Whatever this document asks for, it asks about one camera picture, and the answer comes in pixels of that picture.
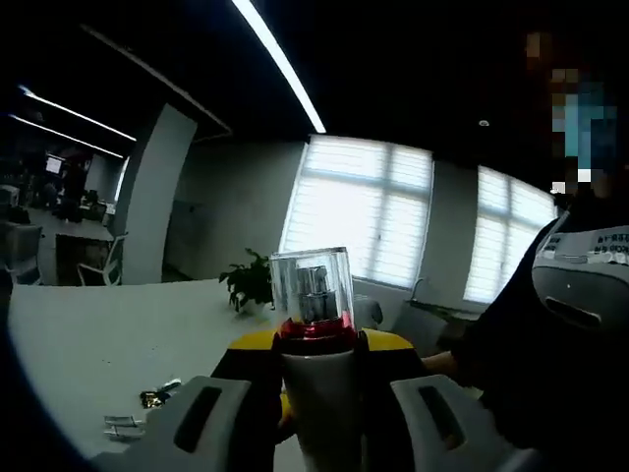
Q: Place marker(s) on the white grey chest device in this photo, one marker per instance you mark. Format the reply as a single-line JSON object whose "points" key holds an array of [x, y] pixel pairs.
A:
{"points": [[565, 290]]}

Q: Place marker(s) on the long ceiling light strip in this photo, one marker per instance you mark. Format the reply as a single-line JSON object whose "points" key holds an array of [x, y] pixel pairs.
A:
{"points": [[280, 64]]}

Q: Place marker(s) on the tall red-collared skincare bottle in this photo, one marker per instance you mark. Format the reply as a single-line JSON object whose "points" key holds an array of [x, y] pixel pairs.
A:
{"points": [[319, 383]]}

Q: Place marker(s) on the potted green plant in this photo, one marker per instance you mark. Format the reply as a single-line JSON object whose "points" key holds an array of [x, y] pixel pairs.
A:
{"points": [[250, 285]]}

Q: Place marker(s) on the small white red box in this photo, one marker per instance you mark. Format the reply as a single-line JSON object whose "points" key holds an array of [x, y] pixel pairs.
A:
{"points": [[123, 433]]}

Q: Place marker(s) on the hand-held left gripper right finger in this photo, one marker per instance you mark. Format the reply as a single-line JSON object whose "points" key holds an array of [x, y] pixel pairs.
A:
{"points": [[393, 364]]}

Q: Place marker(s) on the window with blinds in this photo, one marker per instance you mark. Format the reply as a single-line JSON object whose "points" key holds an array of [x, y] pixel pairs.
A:
{"points": [[501, 236], [354, 206]]}

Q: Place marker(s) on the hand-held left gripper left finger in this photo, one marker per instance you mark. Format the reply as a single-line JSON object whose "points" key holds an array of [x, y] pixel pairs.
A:
{"points": [[241, 364]]}

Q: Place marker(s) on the gold foil skincare sachet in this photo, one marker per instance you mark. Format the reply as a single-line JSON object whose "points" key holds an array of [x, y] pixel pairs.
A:
{"points": [[152, 398]]}

